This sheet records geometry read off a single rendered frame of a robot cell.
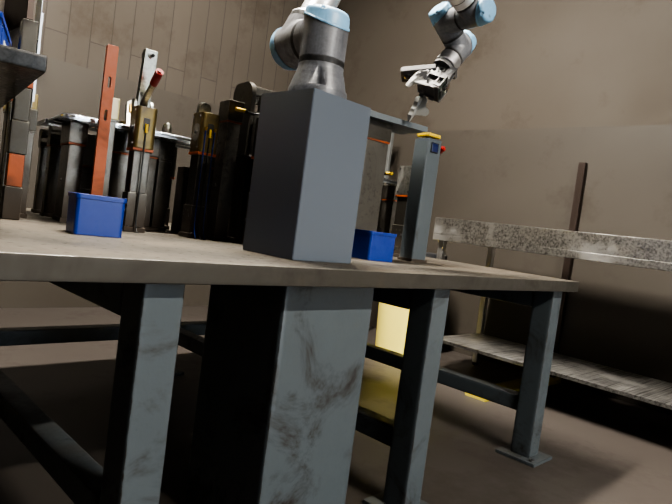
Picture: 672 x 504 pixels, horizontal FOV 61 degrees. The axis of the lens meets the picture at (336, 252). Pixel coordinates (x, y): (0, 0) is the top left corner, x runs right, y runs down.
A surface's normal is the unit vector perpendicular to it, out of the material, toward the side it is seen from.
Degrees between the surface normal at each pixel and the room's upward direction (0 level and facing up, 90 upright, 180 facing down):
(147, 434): 90
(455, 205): 90
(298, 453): 90
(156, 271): 90
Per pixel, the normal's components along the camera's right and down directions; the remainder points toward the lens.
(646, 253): -0.71, -0.06
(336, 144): 0.70, 0.13
